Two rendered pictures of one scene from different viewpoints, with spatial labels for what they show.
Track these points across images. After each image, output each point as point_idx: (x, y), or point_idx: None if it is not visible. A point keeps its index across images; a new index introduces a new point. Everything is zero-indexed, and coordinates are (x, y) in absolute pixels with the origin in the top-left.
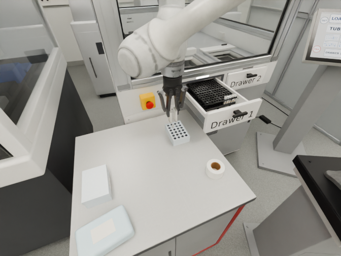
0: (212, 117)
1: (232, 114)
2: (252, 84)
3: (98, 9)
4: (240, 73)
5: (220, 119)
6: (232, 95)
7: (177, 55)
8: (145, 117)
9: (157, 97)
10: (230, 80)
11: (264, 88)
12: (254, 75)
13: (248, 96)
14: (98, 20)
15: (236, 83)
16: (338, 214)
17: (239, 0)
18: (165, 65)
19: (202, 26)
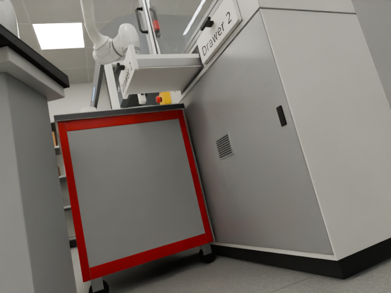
0: (120, 79)
1: (124, 72)
2: (225, 32)
3: (149, 48)
4: (205, 31)
5: (123, 80)
6: None
7: (99, 46)
8: None
9: (171, 95)
10: (199, 47)
11: (261, 24)
12: (205, 20)
13: (241, 58)
14: (150, 54)
15: (206, 45)
16: None
17: (83, 13)
18: (98, 52)
19: (87, 29)
